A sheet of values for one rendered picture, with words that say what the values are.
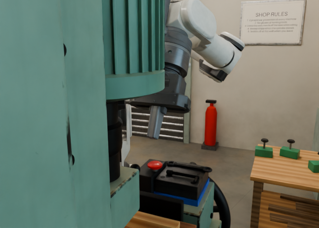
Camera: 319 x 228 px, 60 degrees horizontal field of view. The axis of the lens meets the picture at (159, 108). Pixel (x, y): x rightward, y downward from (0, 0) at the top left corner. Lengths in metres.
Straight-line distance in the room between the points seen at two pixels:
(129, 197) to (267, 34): 3.04
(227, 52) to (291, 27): 2.64
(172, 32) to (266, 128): 3.00
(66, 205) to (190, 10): 0.46
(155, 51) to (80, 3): 0.12
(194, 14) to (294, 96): 2.89
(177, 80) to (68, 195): 0.39
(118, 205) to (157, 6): 0.26
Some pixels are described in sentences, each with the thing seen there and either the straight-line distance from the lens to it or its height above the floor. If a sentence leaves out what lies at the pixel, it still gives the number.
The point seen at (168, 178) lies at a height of 1.00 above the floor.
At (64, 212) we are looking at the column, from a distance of 0.17.
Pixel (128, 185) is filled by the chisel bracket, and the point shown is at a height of 1.06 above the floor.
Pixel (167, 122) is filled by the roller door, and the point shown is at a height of 0.25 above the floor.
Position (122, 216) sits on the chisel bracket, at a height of 1.02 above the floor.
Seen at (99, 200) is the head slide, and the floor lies 1.11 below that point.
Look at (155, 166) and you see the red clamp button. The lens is 0.55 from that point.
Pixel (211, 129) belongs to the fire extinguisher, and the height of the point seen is 0.26.
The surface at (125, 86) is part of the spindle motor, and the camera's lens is 0.29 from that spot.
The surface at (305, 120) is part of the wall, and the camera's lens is 3.48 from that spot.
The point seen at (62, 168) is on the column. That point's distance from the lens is 0.16.
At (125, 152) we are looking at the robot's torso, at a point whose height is 0.80.
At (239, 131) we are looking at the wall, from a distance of 3.52.
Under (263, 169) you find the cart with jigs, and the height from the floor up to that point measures 0.53.
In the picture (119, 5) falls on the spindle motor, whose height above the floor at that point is 1.29.
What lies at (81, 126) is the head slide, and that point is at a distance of 0.24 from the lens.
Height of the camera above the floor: 1.26
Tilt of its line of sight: 13 degrees down
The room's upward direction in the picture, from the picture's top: straight up
